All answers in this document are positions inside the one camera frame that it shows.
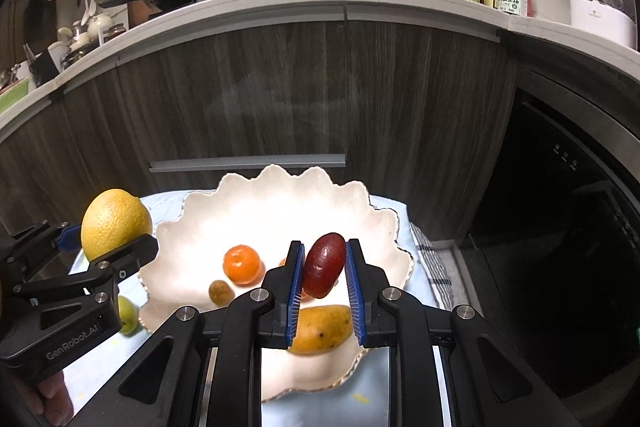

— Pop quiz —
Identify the yellow citrus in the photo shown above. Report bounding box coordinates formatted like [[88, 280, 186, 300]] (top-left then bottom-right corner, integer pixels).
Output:
[[81, 189, 153, 263]]

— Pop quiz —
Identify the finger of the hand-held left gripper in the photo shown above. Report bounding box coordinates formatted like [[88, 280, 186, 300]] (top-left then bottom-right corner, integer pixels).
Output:
[[0, 221, 86, 278], [82, 234, 160, 293]]

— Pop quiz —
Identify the green plum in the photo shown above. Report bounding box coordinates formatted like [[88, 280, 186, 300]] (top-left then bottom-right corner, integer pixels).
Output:
[[117, 296, 141, 335]]

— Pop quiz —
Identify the dark red jujube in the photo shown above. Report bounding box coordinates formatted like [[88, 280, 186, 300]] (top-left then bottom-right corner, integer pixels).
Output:
[[303, 232, 347, 299]]

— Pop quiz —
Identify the white teapot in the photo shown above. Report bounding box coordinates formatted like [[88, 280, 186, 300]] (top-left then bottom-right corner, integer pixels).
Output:
[[87, 13, 113, 35]]

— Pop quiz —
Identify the light blue tablecloth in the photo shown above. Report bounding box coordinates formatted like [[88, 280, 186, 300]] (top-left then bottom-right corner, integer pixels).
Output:
[[65, 192, 451, 427]]

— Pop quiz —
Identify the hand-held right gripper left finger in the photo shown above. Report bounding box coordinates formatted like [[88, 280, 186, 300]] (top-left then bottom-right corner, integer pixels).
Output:
[[70, 241, 307, 427]]

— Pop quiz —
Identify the small olive-brown fruit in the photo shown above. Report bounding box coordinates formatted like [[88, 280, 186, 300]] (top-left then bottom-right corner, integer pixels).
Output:
[[208, 280, 234, 307]]

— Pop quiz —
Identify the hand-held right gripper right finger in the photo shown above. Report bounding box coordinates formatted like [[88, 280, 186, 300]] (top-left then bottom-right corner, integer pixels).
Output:
[[345, 238, 583, 427]]

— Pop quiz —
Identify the black knife block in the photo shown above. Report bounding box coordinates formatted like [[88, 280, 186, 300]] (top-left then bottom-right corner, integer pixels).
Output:
[[30, 44, 66, 85]]

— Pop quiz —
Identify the dark wood kitchen cabinet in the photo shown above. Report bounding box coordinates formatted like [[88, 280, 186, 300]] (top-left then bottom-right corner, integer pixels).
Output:
[[0, 19, 518, 248]]

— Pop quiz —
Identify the yellow mango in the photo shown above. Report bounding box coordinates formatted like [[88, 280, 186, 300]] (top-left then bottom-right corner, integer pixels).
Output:
[[289, 304, 353, 355]]

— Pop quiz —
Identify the black white checked cloth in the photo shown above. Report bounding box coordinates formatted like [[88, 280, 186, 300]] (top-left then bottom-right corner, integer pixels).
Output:
[[409, 222, 453, 310]]

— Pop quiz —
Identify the green tub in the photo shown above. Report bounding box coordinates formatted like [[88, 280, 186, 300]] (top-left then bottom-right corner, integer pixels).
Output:
[[0, 77, 31, 112]]

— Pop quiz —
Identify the black built-in appliance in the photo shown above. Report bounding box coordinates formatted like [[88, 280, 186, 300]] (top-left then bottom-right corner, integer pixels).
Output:
[[450, 72, 640, 408]]

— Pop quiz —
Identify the white scalloped bowl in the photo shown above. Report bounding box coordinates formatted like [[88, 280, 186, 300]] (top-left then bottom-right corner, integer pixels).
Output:
[[138, 164, 416, 403]]

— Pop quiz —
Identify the person's left hand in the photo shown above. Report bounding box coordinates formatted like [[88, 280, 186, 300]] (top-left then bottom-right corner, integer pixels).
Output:
[[37, 369, 75, 427]]

